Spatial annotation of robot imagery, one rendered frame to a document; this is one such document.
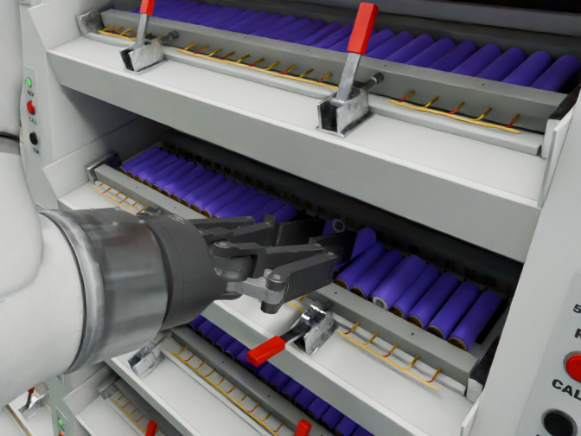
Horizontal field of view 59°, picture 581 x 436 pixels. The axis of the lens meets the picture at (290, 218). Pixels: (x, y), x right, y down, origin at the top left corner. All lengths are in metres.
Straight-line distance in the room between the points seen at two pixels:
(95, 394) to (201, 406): 0.34
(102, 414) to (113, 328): 0.70
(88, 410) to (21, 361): 0.75
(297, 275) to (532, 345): 0.16
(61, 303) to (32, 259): 0.03
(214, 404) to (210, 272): 0.38
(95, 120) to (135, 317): 0.52
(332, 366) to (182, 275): 0.20
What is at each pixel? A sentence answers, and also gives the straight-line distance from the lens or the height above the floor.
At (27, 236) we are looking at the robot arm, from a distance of 0.26.
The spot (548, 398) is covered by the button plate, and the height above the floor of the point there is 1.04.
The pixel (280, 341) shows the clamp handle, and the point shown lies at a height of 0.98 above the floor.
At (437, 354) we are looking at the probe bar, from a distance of 0.45.
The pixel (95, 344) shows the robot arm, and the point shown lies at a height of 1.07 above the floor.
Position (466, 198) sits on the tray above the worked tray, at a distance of 0.34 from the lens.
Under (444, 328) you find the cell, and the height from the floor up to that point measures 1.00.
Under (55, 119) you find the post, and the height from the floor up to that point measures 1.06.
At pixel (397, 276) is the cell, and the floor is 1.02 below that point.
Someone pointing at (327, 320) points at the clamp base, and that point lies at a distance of 0.48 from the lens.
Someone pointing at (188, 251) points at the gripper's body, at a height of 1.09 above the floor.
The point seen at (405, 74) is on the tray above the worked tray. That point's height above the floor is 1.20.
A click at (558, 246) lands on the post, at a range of 0.33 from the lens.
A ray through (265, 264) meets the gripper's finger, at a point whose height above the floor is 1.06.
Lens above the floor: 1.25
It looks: 23 degrees down
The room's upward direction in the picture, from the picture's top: 7 degrees clockwise
